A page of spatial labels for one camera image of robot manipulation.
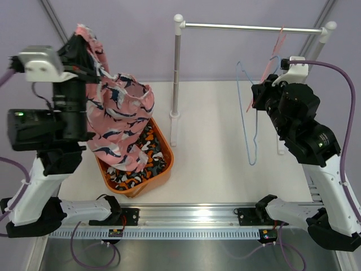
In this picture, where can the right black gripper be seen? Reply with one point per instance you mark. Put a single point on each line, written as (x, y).
(262, 91)

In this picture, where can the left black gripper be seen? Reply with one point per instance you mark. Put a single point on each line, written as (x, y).
(77, 61)

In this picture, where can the blue wire hanger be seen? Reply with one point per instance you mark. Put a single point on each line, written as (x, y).
(256, 130)

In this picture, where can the pink wire hanger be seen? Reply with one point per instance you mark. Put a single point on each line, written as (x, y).
(274, 62)

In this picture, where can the pink patterned shorts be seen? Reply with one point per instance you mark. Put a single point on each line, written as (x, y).
(118, 109)

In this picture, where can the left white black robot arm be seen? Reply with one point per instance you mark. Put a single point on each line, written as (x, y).
(57, 135)

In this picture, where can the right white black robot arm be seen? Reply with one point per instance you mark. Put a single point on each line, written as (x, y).
(292, 108)

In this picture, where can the metal clothes rack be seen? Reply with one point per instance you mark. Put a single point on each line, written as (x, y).
(324, 32)

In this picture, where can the orange plastic basket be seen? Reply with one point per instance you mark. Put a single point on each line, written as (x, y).
(156, 173)

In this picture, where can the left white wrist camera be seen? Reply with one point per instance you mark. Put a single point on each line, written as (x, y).
(42, 64)

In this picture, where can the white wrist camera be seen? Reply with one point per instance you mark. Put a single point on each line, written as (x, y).
(293, 73)
(42, 64)

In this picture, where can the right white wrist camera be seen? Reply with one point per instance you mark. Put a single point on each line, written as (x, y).
(293, 73)

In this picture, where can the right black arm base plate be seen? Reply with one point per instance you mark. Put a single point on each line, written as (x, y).
(254, 217)

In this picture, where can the aluminium rail frame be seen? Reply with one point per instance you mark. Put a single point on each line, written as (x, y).
(210, 175)

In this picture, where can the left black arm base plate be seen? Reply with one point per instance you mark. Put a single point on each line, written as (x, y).
(127, 217)

